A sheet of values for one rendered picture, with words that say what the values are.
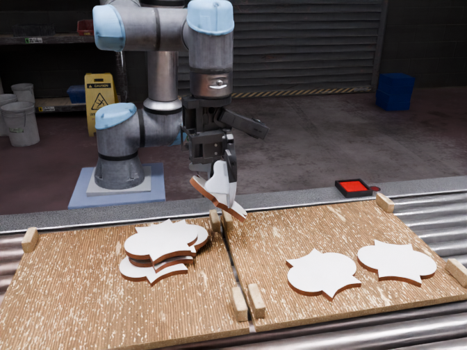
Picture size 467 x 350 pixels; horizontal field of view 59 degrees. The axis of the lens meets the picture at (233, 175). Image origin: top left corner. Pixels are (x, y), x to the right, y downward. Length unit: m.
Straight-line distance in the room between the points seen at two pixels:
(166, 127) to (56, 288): 0.58
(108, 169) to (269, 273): 0.64
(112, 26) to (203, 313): 0.51
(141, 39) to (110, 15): 0.06
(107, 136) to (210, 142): 0.54
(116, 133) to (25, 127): 3.19
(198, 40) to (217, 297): 0.44
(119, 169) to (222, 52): 0.64
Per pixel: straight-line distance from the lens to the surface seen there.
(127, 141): 1.22
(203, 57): 0.69
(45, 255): 0.92
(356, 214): 1.02
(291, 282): 0.77
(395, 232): 0.98
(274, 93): 5.73
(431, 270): 0.87
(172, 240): 0.81
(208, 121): 0.74
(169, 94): 1.20
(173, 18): 0.78
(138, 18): 0.77
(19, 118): 4.33
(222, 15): 0.69
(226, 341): 0.72
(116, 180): 1.25
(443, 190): 1.27
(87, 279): 0.83
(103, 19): 0.76
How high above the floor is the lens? 1.44
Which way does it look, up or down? 25 degrees down
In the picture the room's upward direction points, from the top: straight up
